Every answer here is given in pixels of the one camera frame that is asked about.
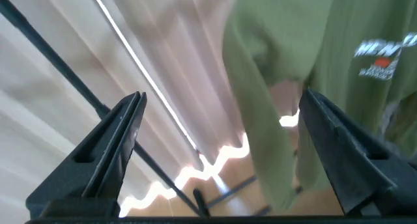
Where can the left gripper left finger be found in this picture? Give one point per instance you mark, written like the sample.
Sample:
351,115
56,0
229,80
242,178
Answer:
88,172

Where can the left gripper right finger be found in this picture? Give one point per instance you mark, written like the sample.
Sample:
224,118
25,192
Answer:
352,159

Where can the green long-sleeved shirt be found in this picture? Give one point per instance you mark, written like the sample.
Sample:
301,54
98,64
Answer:
293,38

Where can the black clothes rack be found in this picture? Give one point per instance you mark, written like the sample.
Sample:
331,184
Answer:
55,61

